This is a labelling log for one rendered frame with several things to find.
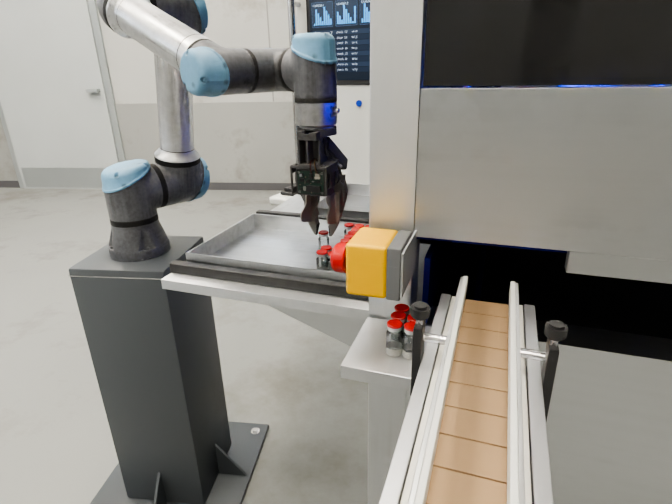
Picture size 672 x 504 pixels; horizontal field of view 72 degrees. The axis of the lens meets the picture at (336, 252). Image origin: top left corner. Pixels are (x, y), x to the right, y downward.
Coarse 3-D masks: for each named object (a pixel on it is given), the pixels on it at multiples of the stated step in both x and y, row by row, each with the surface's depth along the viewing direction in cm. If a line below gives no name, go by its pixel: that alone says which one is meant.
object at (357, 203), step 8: (352, 184) 136; (360, 184) 135; (368, 184) 134; (352, 192) 136; (360, 192) 136; (368, 192) 135; (320, 200) 120; (352, 200) 131; (360, 200) 131; (368, 200) 131; (320, 208) 113; (344, 208) 124; (352, 208) 124; (360, 208) 124; (368, 208) 123; (344, 216) 112; (352, 216) 111; (360, 216) 110; (368, 216) 110
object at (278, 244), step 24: (264, 216) 109; (288, 216) 108; (216, 240) 97; (240, 240) 103; (264, 240) 103; (288, 240) 102; (312, 240) 102; (336, 240) 102; (216, 264) 86; (240, 264) 85; (264, 264) 83; (288, 264) 90; (312, 264) 90
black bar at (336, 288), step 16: (176, 272) 88; (192, 272) 86; (208, 272) 85; (224, 272) 84; (240, 272) 83; (256, 272) 83; (288, 288) 80; (304, 288) 79; (320, 288) 78; (336, 288) 77
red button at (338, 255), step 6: (336, 246) 62; (342, 246) 62; (336, 252) 62; (342, 252) 61; (330, 258) 62; (336, 258) 62; (342, 258) 61; (336, 264) 62; (342, 264) 62; (336, 270) 63; (342, 270) 62
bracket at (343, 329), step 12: (288, 312) 89; (300, 312) 88; (312, 312) 88; (312, 324) 89; (324, 324) 88; (336, 324) 87; (348, 324) 86; (360, 324) 85; (336, 336) 88; (348, 336) 87
